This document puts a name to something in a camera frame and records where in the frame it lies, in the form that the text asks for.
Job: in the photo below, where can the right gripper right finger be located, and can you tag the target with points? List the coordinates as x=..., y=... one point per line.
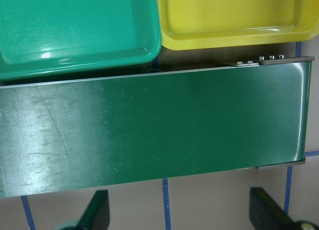
x=266, y=214

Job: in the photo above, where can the yellow plastic tray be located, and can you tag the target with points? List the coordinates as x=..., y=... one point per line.
x=200, y=24

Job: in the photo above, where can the green plastic tray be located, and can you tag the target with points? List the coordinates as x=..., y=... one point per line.
x=49, y=37

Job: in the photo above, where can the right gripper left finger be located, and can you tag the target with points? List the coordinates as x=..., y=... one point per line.
x=97, y=214

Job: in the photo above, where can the green conveyor belt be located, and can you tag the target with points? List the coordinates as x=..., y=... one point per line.
x=68, y=135

